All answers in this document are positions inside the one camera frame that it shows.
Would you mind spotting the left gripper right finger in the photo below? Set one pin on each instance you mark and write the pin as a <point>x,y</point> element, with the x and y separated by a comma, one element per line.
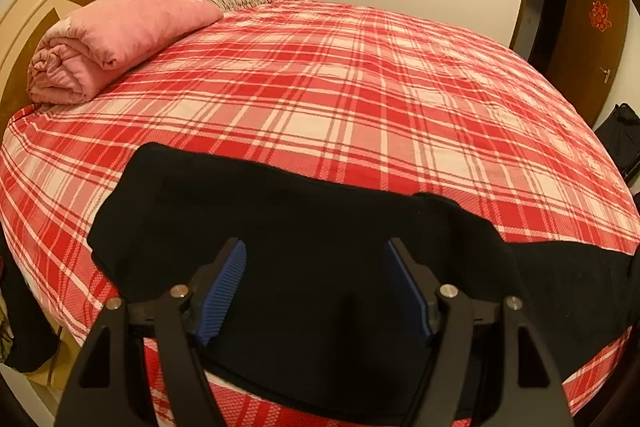
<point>520,387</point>

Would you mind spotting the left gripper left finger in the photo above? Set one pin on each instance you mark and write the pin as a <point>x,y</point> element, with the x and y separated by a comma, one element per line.
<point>108,385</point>

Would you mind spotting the red plaid bed sheet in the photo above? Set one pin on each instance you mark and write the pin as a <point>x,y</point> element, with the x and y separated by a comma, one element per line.
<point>335,91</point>

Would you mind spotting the black pants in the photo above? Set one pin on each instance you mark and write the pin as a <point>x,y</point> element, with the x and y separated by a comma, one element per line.
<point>321,321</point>

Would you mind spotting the black suitcase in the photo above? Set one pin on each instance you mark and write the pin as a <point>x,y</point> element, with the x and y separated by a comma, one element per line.
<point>620,135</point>

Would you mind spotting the brown wooden door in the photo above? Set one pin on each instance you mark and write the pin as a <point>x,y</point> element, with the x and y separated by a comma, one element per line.
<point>581,50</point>

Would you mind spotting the metal door handle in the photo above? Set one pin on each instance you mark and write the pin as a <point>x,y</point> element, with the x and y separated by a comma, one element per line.
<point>606,74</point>

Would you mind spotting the pink folded quilt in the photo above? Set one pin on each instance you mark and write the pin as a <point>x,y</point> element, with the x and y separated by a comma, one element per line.
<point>83,53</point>

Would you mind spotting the red door decoration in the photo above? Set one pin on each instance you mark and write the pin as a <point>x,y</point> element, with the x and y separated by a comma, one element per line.
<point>598,16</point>

